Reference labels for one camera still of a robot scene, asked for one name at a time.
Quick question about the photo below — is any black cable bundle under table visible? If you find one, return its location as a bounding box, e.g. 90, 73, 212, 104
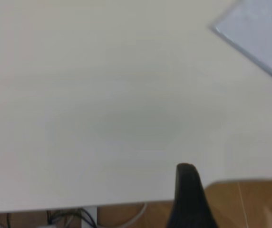
46, 208, 96, 228

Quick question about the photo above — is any white table leg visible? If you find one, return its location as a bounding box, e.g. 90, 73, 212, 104
80, 206, 97, 228

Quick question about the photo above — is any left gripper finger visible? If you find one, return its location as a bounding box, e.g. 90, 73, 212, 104
166, 162, 219, 228

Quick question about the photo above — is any white cable under table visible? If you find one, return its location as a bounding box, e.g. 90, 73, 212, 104
97, 201, 149, 228

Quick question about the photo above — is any clear plastic green-zip bag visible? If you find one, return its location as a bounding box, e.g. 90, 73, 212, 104
208, 0, 272, 90

